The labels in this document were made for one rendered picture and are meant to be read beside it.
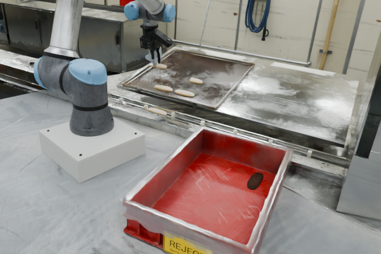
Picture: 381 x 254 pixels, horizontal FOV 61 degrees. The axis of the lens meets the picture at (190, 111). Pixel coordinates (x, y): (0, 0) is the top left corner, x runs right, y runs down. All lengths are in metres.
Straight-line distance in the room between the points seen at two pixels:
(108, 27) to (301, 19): 2.60
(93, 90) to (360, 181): 0.82
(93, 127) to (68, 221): 0.34
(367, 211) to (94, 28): 3.87
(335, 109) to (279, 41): 3.55
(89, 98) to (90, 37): 3.41
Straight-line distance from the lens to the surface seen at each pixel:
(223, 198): 0.98
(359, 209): 1.04
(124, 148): 1.10
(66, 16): 1.19
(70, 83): 1.11
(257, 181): 1.06
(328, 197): 1.10
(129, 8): 1.48
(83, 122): 1.12
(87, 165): 1.04
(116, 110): 1.43
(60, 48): 1.18
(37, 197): 1.03
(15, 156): 1.24
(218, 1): 5.22
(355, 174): 0.98
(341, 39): 4.84
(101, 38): 4.35
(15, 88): 1.93
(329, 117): 1.43
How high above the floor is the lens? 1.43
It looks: 24 degrees down
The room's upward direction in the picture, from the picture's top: 4 degrees clockwise
